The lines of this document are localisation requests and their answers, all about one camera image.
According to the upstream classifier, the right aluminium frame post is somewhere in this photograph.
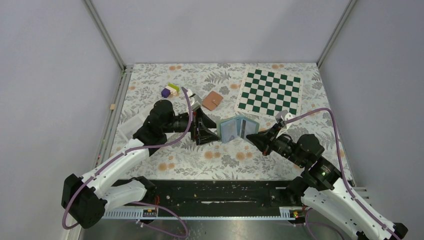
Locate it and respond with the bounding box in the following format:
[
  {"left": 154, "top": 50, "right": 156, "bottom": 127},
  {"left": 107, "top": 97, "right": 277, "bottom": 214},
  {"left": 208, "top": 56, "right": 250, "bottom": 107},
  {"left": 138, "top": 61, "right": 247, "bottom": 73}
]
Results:
[{"left": 316, "top": 0, "right": 358, "bottom": 69}]

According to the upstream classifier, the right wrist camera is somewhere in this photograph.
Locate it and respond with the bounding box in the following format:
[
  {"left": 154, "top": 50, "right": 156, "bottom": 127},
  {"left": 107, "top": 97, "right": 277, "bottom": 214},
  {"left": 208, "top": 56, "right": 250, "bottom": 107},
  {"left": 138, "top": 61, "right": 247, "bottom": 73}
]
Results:
[{"left": 275, "top": 110, "right": 295, "bottom": 137}]

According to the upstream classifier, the perforated metal strip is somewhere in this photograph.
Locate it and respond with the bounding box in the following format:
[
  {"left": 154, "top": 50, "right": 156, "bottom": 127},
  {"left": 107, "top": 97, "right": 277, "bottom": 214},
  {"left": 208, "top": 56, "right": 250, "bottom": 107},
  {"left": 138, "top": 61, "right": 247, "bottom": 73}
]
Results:
[{"left": 102, "top": 206, "right": 302, "bottom": 221}]

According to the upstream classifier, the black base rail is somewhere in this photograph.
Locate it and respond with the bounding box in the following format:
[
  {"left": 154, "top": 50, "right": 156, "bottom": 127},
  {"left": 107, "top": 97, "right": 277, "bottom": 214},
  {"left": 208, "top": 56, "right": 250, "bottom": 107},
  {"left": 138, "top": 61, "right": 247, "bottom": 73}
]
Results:
[{"left": 123, "top": 175, "right": 320, "bottom": 218}]

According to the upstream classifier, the clear plastic divided tray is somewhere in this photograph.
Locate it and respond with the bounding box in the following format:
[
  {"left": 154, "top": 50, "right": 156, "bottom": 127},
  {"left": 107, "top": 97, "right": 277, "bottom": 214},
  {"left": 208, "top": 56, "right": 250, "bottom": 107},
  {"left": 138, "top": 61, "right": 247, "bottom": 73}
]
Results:
[{"left": 117, "top": 113, "right": 146, "bottom": 143}]

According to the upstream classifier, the left controller board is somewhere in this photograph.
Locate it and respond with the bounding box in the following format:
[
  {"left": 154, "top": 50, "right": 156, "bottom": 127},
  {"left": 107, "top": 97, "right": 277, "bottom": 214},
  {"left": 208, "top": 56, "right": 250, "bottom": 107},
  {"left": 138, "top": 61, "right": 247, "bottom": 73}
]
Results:
[{"left": 142, "top": 208, "right": 158, "bottom": 218}]

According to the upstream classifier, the cream toy block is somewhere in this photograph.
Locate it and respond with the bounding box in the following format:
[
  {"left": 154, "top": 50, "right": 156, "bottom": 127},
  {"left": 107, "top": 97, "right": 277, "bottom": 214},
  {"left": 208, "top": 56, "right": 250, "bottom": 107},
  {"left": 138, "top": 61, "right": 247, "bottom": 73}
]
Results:
[{"left": 165, "top": 85, "right": 179, "bottom": 97}]

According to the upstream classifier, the controller board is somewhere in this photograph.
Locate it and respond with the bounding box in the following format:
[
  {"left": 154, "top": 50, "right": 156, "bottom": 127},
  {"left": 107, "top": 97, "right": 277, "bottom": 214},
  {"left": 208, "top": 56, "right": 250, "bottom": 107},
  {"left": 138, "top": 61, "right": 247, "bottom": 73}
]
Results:
[
  {"left": 142, "top": 208, "right": 158, "bottom": 218},
  {"left": 289, "top": 209, "right": 307, "bottom": 219}
]

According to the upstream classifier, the right controller board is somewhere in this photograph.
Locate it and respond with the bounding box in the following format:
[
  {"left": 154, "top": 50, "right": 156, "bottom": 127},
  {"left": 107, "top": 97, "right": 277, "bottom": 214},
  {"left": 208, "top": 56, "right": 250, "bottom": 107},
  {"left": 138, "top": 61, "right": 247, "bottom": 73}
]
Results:
[{"left": 289, "top": 209, "right": 307, "bottom": 219}]

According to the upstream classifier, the left aluminium frame post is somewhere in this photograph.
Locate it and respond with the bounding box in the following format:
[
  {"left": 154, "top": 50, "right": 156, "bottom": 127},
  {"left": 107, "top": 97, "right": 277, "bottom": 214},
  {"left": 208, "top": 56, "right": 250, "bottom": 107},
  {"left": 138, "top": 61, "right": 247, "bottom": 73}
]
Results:
[{"left": 82, "top": 0, "right": 127, "bottom": 71}]

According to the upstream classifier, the aluminium frame post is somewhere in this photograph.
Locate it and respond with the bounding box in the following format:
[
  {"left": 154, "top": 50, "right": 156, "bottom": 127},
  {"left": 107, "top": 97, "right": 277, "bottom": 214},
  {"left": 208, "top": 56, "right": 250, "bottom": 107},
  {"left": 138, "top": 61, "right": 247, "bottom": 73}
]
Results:
[
  {"left": 316, "top": 0, "right": 358, "bottom": 69},
  {"left": 82, "top": 0, "right": 127, "bottom": 71}
]

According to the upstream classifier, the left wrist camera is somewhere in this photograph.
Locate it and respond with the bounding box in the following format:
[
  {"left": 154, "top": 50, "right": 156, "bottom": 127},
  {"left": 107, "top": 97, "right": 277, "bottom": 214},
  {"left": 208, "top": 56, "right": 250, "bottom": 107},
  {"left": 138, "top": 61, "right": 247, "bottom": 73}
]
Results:
[{"left": 189, "top": 93, "right": 203, "bottom": 112}]

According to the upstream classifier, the brown leather wallet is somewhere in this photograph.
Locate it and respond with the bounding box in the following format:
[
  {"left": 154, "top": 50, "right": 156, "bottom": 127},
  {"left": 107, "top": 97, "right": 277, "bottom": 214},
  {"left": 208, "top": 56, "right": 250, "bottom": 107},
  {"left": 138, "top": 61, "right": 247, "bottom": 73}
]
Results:
[{"left": 202, "top": 91, "right": 223, "bottom": 111}]

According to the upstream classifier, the green card holder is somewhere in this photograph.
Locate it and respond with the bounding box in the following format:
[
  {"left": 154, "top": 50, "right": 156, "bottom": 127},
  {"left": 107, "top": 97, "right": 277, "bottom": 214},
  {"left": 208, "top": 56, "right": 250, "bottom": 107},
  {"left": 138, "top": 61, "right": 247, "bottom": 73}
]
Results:
[{"left": 216, "top": 115, "right": 259, "bottom": 144}]

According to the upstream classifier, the purple toy block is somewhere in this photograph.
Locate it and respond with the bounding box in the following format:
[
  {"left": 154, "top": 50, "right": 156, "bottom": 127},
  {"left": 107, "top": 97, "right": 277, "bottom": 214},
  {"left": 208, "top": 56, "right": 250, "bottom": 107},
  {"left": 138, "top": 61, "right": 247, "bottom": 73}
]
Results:
[{"left": 161, "top": 88, "right": 172, "bottom": 99}]

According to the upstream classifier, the lime green toy block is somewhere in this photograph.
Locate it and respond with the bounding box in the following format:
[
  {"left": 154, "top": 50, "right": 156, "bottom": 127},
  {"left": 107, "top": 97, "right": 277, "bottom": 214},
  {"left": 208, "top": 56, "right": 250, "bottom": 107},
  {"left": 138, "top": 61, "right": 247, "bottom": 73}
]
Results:
[{"left": 168, "top": 83, "right": 180, "bottom": 93}]

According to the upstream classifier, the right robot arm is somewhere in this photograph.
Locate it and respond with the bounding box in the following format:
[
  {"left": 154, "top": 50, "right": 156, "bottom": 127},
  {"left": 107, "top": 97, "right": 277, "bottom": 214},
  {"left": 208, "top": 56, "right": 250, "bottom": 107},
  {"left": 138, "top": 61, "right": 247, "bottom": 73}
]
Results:
[{"left": 246, "top": 123, "right": 408, "bottom": 240}]

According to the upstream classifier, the green white chess mat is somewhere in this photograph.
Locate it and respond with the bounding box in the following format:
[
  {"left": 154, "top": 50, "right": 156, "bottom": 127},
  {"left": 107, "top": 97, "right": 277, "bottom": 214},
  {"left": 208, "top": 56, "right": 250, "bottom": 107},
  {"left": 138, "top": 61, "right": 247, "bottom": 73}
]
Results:
[{"left": 234, "top": 66, "right": 304, "bottom": 118}]

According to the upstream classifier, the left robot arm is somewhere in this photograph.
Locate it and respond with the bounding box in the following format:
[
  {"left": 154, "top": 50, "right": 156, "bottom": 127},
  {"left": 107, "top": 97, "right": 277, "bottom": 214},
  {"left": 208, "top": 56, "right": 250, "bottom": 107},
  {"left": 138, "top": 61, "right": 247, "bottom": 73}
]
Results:
[{"left": 61, "top": 99, "right": 220, "bottom": 230}]

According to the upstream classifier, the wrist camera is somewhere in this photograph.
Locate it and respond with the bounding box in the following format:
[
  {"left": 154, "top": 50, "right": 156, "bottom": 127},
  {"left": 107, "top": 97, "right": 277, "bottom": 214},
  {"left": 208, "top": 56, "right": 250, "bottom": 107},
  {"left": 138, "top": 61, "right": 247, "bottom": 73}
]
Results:
[
  {"left": 275, "top": 110, "right": 295, "bottom": 137},
  {"left": 189, "top": 93, "right": 203, "bottom": 112}
]

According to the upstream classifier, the floral table cloth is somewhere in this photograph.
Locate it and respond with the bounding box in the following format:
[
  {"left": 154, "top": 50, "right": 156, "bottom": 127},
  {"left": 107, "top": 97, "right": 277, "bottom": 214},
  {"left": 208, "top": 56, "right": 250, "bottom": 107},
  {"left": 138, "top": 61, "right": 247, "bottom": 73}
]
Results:
[{"left": 119, "top": 63, "right": 353, "bottom": 180}]

